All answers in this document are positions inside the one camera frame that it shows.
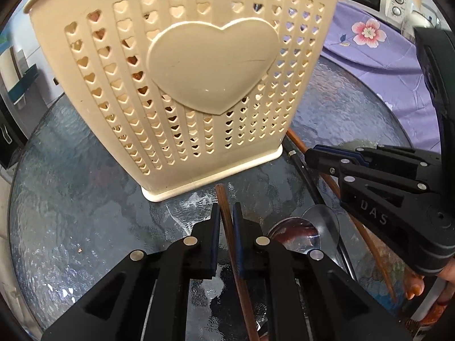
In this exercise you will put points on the grey water dispenser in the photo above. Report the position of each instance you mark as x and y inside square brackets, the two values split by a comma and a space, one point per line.
[9, 138]

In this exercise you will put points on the teal wall holder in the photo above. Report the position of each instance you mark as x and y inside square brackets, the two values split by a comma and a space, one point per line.
[25, 81]

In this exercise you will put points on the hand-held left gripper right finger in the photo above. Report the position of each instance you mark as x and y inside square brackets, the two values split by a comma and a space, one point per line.
[252, 252]

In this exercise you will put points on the white kettle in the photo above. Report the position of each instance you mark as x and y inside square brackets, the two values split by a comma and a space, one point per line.
[421, 19]

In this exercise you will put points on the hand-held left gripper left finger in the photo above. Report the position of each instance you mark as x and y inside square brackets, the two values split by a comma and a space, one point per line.
[199, 255]

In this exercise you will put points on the purple floral cloth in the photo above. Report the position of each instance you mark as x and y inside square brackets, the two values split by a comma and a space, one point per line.
[384, 78]

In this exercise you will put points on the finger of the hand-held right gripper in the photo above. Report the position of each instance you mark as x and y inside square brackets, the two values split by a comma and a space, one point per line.
[330, 163]
[391, 156]

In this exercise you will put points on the person's right hand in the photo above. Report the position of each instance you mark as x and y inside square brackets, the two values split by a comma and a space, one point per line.
[415, 287]

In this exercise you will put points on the beige perforated utensil holder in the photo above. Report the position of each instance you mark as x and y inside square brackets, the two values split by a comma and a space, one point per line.
[213, 60]

